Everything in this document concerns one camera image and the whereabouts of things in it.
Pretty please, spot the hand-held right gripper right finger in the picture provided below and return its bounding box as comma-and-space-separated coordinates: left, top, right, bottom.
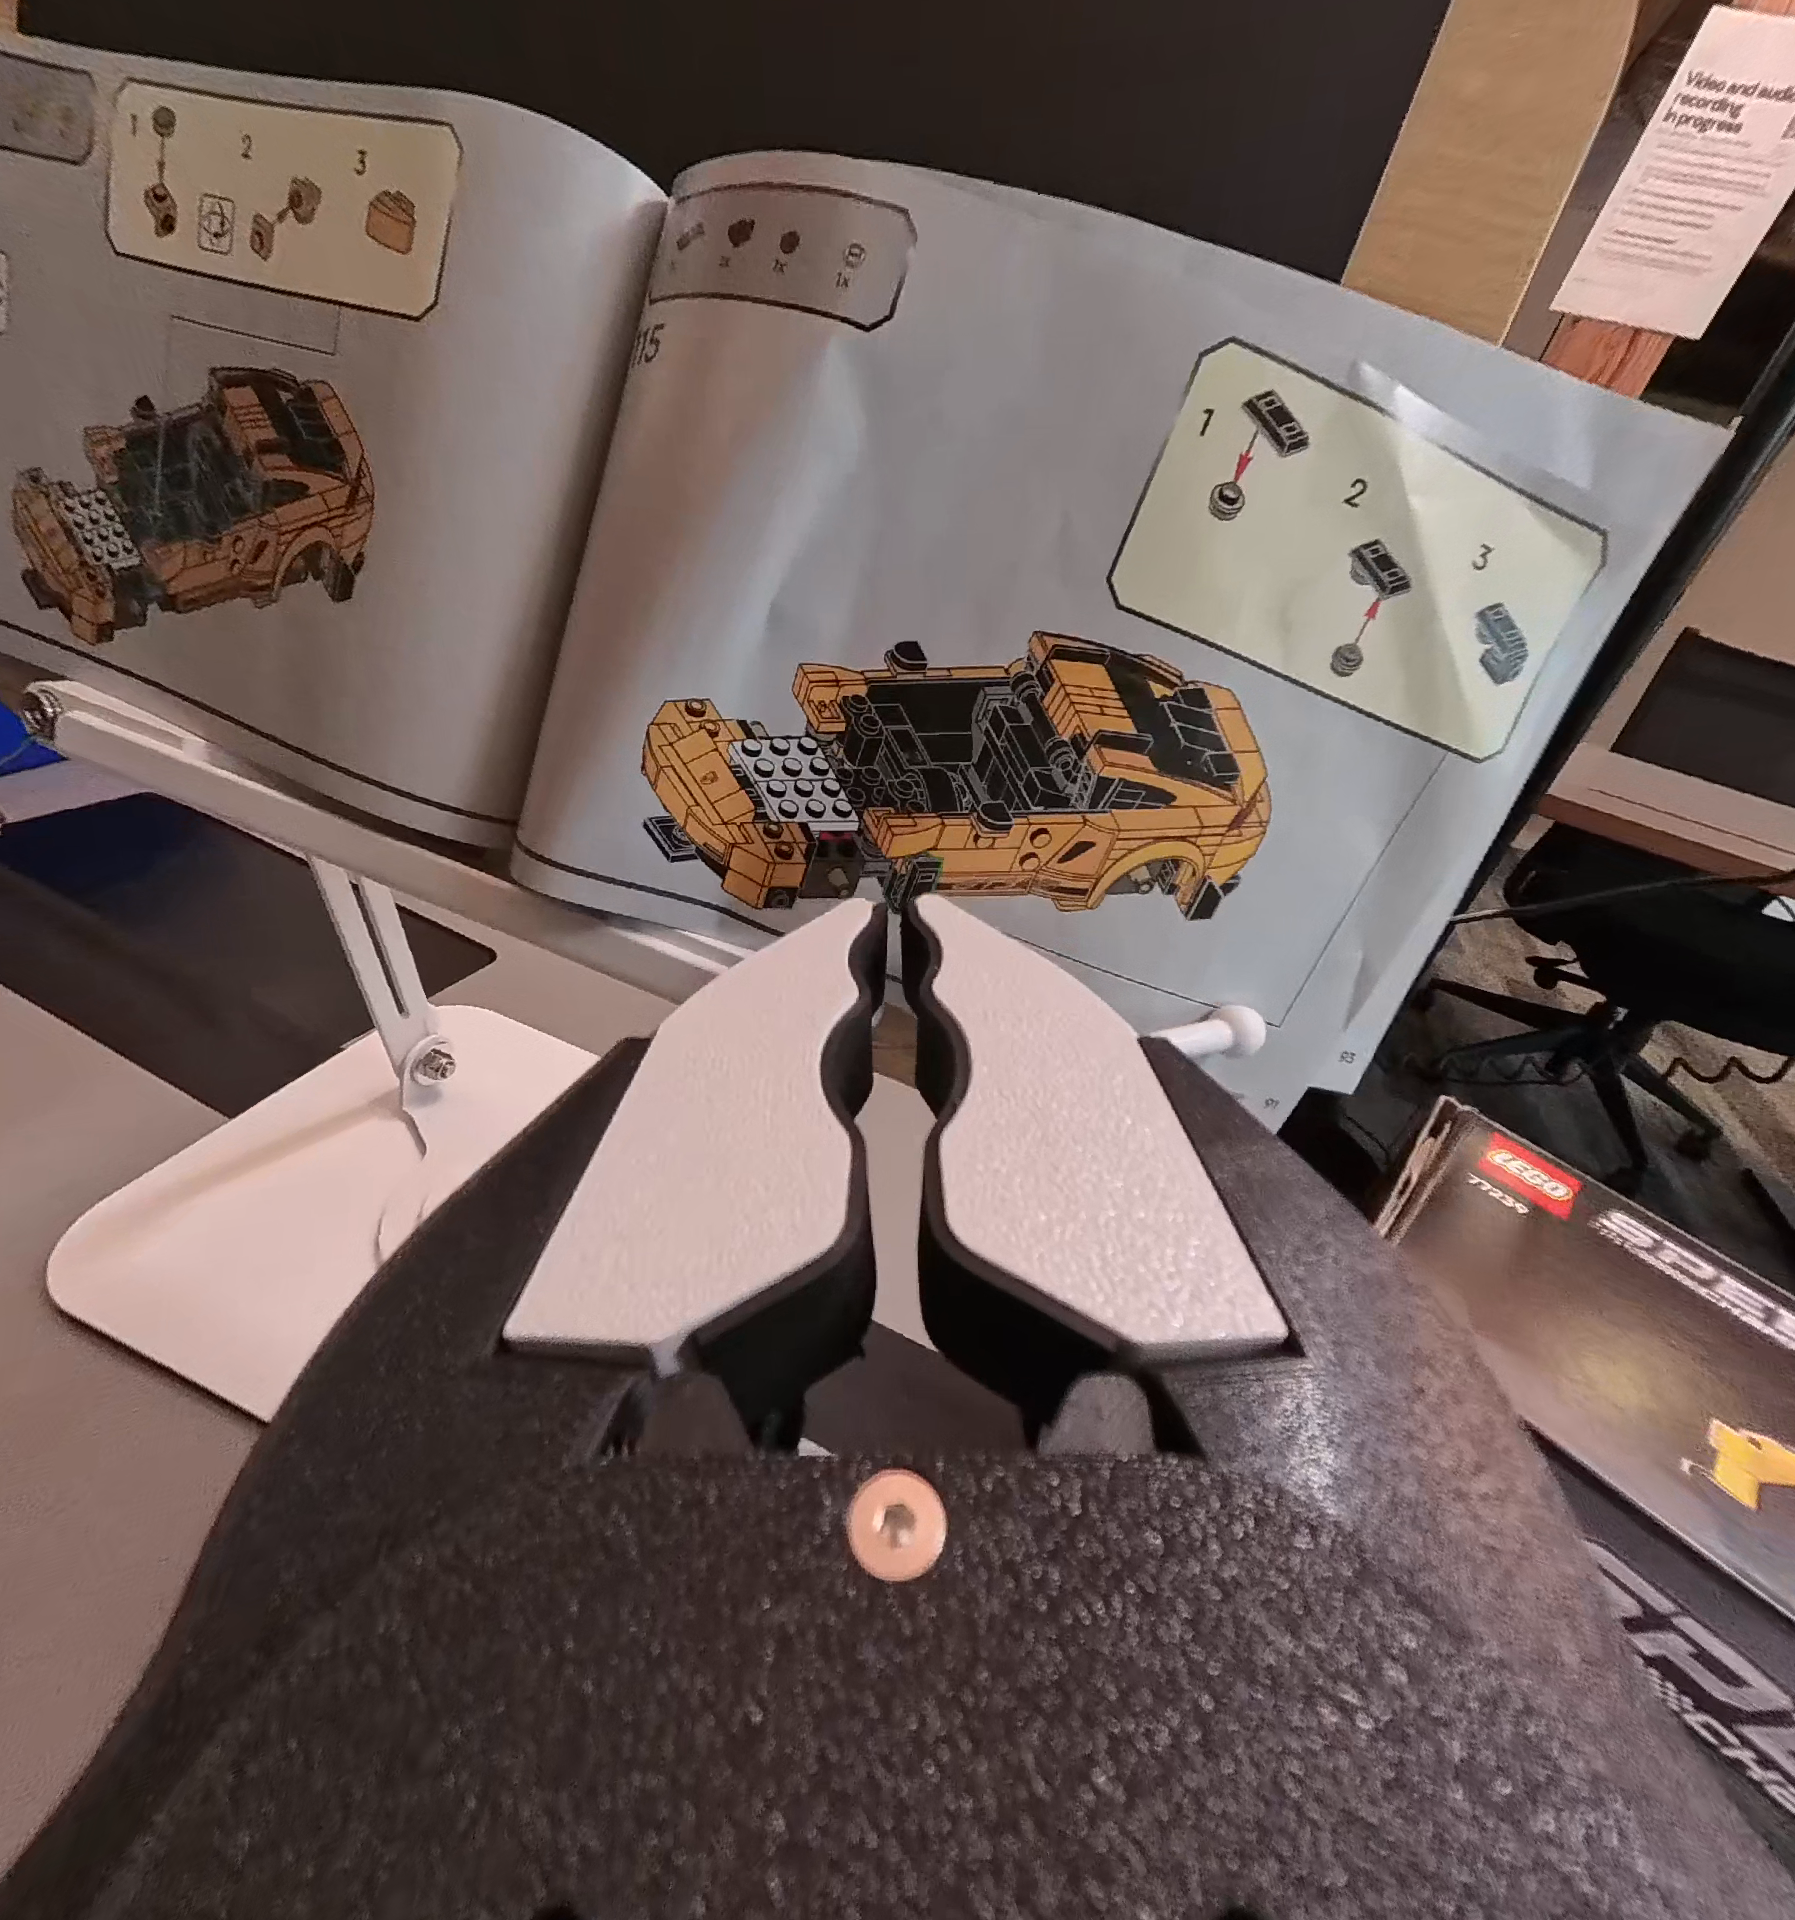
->
911, 897, 1292, 1454

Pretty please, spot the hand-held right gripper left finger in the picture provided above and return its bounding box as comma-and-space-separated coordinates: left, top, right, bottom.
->
502, 897, 890, 1454

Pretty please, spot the black lego box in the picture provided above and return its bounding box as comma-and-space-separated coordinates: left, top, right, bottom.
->
1370, 1095, 1795, 1920

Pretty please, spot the lego instruction booklet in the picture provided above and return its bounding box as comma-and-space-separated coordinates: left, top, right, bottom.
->
0, 29, 1739, 1097

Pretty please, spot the white metal book stand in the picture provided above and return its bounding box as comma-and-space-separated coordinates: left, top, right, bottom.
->
0, 677, 1272, 1423

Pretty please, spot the black office chair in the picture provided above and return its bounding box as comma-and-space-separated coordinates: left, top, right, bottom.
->
1415, 824, 1795, 1246

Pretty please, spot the white box-shaped appliance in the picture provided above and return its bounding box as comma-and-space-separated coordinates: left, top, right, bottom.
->
1564, 627, 1795, 865

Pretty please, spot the black metal pole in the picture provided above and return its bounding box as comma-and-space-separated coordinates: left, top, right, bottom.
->
1499, 195, 1795, 915

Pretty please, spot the white notice paper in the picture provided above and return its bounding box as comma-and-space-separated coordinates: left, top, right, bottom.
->
1551, 4, 1795, 338

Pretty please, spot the wooden post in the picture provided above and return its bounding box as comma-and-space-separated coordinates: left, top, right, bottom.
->
1340, 0, 1784, 413

